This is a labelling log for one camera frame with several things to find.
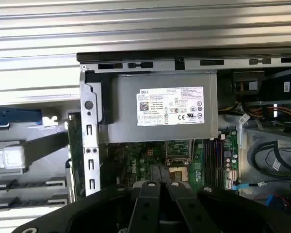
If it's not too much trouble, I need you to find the orange wire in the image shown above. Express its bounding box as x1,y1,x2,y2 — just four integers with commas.
247,104,291,122

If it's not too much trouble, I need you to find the graphics card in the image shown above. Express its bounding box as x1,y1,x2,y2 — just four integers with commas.
66,112,86,203

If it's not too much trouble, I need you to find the wire with blue plug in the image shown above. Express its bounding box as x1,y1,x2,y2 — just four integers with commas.
230,181,269,192

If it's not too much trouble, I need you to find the CPU socket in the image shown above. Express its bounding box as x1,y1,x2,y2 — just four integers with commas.
168,165,189,183

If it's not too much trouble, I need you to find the black looped cable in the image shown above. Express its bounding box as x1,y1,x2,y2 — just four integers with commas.
251,139,291,179

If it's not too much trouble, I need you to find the black open PC case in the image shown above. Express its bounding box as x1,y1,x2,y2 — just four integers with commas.
76,47,291,233

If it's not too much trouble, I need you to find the grey power supply box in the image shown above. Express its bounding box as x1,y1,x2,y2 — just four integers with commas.
86,71,219,144

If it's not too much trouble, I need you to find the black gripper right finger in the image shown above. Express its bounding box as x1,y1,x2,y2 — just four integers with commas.
161,165,291,233

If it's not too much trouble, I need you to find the grey parts rack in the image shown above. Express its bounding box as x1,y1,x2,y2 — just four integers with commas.
0,104,72,214

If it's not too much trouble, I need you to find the metal socket cover frame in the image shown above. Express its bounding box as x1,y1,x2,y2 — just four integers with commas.
164,139,194,164

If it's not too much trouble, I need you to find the silver CPU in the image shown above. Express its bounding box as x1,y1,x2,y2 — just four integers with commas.
2,145,26,169

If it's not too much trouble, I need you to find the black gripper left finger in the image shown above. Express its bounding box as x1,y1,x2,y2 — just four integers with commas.
13,164,162,233

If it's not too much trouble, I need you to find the green motherboard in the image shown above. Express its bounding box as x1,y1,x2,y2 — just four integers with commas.
99,127,240,195

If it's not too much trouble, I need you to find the hard disk in blue carrier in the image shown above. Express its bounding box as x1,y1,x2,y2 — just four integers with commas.
0,106,60,129

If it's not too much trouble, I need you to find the black RAM slot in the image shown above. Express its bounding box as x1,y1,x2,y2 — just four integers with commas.
218,138,224,184
213,138,219,184
203,138,209,184
208,138,213,184

